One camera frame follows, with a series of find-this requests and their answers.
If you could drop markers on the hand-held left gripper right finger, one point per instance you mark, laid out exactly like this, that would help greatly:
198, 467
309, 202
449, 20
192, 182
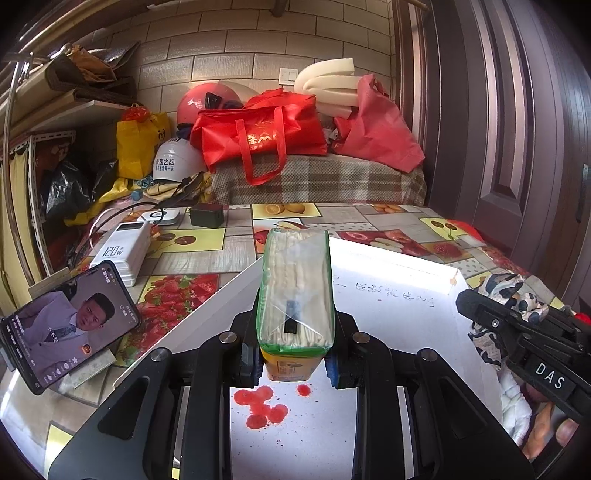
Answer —
333, 369

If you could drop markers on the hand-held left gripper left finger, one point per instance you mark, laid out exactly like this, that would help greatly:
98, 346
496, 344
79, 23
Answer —
245, 364

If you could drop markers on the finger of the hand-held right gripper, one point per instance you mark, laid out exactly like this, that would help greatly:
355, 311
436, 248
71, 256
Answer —
496, 318

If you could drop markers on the black and white patterned cloth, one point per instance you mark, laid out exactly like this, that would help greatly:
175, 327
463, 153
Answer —
508, 288

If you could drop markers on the green-edged tissue pack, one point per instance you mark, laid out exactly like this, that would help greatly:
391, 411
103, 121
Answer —
295, 277

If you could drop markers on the person's right hand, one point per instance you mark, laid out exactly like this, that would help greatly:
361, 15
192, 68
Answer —
549, 429

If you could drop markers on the red cloth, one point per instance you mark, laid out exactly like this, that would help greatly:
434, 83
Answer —
466, 228

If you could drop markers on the black power adapter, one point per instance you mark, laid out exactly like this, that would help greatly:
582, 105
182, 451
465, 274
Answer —
207, 215

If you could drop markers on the white power bank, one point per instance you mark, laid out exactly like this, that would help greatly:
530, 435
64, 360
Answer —
120, 249

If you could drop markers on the black smartphone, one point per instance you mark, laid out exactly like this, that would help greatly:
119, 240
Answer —
69, 323

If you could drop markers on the plaid cloth-covered bench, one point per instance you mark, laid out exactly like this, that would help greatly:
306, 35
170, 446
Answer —
323, 182

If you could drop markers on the brown wooden door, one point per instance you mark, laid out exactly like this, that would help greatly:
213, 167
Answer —
485, 115

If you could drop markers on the white helmet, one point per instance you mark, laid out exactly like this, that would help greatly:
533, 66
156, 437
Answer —
178, 159

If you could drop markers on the yellow crumpled cloth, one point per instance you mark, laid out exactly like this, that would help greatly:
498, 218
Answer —
106, 198

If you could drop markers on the plain red fabric bag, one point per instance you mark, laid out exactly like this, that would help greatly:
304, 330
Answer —
378, 129

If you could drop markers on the yellow shopping bag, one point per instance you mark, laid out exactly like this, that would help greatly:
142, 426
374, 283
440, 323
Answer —
136, 147

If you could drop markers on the black plastic bag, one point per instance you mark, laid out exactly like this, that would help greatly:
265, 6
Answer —
69, 187

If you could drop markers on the red helmet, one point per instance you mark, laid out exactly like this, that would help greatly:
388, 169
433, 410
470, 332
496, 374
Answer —
194, 104

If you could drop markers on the white foam rolls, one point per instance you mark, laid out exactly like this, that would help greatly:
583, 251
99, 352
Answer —
323, 83

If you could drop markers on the metal storage shelf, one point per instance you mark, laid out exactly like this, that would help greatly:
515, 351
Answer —
51, 120

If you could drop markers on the bamboo pole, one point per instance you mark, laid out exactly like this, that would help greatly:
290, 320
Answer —
415, 3

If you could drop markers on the woven basket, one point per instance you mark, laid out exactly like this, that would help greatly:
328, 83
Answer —
92, 69

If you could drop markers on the white wall switch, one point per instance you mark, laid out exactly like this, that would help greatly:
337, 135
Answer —
289, 76

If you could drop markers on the wooden post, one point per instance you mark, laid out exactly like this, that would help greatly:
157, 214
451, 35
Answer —
280, 7

